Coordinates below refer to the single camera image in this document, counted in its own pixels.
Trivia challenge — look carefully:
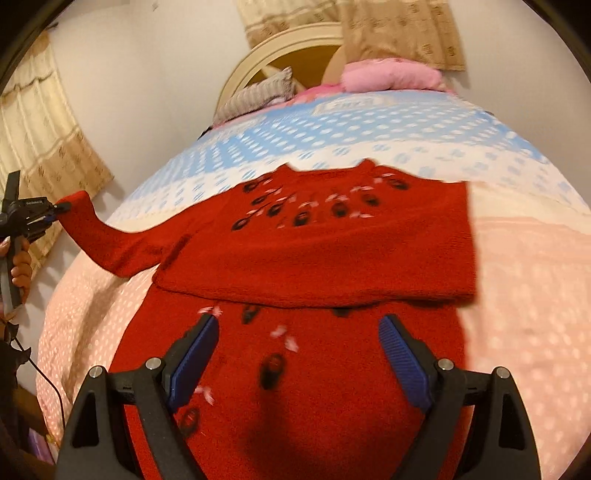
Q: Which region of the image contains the bed with dotted sheet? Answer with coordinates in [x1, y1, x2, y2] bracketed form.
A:
[34, 88, 591, 480]

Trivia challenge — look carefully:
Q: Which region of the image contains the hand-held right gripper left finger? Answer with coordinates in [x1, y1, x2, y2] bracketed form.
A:
[55, 314, 221, 480]

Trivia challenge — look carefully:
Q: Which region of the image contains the black cable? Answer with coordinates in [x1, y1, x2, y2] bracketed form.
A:
[8, 336, 64, 446]

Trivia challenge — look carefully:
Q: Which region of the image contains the pink pillow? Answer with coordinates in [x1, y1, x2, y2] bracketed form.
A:
[339, 59, 448, 93]

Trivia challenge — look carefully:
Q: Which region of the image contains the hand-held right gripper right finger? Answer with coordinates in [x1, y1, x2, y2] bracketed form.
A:
[379, 314, 541, 480]

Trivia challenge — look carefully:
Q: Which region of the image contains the striped grey pillow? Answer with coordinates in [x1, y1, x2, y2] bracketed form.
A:
[215, 67, 296, 123]

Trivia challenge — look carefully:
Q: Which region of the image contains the person's left hand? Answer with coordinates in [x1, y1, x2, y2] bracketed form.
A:
[0, 237, 33, 302]

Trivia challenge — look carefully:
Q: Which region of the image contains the red knitted sweater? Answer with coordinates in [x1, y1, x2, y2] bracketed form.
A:
[55, 159, 478, 480]

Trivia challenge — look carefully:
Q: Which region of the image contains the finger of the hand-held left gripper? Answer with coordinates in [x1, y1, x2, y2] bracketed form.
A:
[44, 200, 73, 223]

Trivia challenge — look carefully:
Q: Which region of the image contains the cream wooden headboard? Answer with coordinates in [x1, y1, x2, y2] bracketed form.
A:
[215, 23, 346, 124]

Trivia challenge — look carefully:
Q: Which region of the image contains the beige flowered curtain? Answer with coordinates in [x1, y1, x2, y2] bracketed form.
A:
[0, 32, 114, 278]
[235, 0, 467, 72]

